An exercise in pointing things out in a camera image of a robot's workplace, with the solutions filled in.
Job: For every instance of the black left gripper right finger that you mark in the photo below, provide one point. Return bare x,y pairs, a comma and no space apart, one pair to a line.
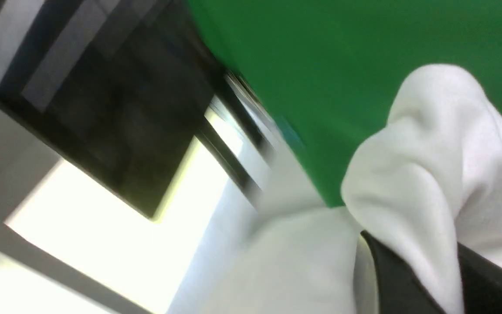
481,281

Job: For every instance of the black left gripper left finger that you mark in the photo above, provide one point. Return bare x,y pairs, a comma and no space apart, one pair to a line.
398,290

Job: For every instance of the white garment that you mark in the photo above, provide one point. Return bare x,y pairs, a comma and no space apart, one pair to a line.
430,180

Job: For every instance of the green backdrop cloth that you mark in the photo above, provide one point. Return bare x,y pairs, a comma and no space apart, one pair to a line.
327,71

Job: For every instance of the dark window frame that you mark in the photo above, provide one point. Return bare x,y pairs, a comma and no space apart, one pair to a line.
120,88

